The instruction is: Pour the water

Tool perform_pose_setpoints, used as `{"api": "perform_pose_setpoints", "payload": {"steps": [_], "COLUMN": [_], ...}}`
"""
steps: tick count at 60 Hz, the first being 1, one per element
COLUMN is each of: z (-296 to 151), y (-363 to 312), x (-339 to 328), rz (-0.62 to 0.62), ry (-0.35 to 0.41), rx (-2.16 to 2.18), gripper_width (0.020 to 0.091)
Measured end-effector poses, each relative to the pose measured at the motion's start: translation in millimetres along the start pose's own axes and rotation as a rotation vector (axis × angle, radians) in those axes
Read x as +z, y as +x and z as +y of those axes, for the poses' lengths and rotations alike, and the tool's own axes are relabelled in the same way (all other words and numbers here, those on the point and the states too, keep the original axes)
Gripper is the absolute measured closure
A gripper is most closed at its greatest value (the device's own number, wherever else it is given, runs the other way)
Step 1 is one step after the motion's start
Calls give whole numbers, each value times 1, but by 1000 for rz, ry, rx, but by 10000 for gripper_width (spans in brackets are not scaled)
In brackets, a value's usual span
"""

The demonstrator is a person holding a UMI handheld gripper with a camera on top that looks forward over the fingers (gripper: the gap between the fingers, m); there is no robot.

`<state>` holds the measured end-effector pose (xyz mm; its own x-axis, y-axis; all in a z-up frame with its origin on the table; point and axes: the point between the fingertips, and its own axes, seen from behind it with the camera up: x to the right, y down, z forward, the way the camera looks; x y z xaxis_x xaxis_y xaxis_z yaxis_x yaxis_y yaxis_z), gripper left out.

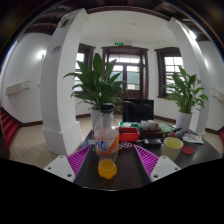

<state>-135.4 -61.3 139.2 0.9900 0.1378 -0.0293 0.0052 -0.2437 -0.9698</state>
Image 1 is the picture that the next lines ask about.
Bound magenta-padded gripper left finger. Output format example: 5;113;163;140
43;143;97;188

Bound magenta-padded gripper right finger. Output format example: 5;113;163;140
129;143;182;187

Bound clear orange soda bottle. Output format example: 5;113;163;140
93;102;120;180

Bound pale yellow cup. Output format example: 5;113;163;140
160;136;185;162

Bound small black device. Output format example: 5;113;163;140
142;137;163;147

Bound flat round red coaster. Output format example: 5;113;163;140
181;145;196;156

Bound grey round object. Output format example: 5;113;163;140
174;130;185;140

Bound green cloth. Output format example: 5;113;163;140
158;123;175;135

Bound dark tray of small packets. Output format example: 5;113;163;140
139;119;162;138

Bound printed paper leaflet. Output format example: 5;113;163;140
182;132;205;145

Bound red plastic box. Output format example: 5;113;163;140
118;126;141;143

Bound green box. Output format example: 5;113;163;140
119;121;141;130

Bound black chair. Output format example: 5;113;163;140
122;98;155;124

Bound red carpeted staircase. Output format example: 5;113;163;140
0;108;22;148
218;128;224;145

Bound leafy plant in white pot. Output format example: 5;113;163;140
164;65;210;134
63;52;125;131

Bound dark framed window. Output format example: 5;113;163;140
74;43;97;98
154;46;185;100

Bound dark wooden double door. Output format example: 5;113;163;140
101;45;150;101

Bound white pillar lamp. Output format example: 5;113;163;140
187;29;198;40

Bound white wall-mounted unit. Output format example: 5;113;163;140
211;87;224;103
4;80;31;97

